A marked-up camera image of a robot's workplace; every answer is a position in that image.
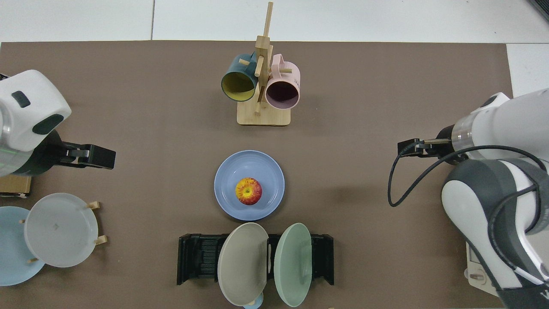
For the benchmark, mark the pale green plate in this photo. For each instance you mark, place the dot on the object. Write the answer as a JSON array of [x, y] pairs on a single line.
[[293, 266]]

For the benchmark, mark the pink cup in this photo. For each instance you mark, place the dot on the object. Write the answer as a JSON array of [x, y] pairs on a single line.
[[282, 92]]

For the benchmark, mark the black dish rack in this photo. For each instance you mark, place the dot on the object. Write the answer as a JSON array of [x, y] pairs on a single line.
[[197, 257]]

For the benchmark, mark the red yellow apple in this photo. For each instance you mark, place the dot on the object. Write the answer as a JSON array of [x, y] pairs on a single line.
[[248, 191]]

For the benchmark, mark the light blue plate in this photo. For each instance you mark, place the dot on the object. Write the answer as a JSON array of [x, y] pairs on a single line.
[[13, 257]]

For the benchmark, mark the brown table cloth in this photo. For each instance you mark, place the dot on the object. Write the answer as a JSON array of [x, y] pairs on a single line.
[[343, 193]]

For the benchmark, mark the wooden plate stand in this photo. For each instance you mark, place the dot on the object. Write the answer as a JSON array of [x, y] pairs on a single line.
[[101, 240]]

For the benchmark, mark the beige plate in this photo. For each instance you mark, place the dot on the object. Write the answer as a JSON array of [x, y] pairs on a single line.
[[242, 266]]

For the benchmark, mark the black camera stand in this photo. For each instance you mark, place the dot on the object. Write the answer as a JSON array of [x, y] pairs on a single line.
[[541, 7]]

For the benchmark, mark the small blue round thing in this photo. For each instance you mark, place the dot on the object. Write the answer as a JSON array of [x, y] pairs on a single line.
[[253, 304]]

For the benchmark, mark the dark teal cup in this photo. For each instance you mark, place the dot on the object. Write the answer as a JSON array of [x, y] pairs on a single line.
[[238, 86]]

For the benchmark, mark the grey plate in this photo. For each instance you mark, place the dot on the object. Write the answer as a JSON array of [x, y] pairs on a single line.
[[60, 229]]

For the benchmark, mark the wooden cup stand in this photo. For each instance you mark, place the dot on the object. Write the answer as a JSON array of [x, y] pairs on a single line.
[[263, 116]]

